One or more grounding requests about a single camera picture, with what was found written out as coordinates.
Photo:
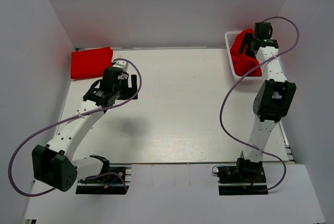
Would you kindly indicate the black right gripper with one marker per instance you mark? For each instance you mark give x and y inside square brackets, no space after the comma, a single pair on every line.
[248,39]

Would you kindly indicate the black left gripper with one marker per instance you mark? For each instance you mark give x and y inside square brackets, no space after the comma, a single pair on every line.
[130,93]

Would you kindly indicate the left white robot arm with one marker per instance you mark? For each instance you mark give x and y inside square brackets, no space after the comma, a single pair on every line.
[53,164]

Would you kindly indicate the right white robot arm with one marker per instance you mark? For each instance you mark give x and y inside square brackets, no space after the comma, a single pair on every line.
[271,103]

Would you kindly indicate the crumpled red shirt in basket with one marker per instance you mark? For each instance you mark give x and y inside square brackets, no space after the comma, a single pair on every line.
[243,59]

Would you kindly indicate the folded red t shirt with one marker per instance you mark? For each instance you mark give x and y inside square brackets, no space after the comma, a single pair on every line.
[89,64]

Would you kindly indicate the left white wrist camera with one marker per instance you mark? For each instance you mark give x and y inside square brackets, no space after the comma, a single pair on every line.
[123,65]

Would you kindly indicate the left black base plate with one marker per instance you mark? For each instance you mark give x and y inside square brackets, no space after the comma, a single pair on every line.
[116,182]

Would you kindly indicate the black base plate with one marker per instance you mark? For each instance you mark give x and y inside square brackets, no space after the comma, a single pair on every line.
[231,183]
[116,182]

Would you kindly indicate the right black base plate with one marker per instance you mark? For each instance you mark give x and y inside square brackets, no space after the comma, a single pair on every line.
[231,183]

